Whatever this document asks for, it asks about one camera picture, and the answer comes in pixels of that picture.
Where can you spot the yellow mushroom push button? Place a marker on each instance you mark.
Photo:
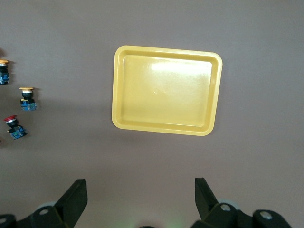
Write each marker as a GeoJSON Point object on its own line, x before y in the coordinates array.
{"type": "Point", "coordinates": [3, 73]}
{"type": "Point", "coordinates": [28, 102]}

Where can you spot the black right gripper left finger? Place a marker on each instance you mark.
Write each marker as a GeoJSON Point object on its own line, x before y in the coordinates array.
{"type": "Point", "coordinates": [71, 204]}

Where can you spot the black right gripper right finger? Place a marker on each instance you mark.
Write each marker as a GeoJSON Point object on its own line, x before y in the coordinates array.
{"type": "Point", "coordinates": [206, 206]}

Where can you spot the brown table cover mat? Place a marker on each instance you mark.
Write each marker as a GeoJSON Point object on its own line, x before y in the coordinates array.
{"type": "Point", "coordinates": [166, 23]}

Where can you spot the yellow plastic tray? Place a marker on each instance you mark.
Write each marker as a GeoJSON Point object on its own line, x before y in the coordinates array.
{"type": "Point", "coordinates": [166, 95]}

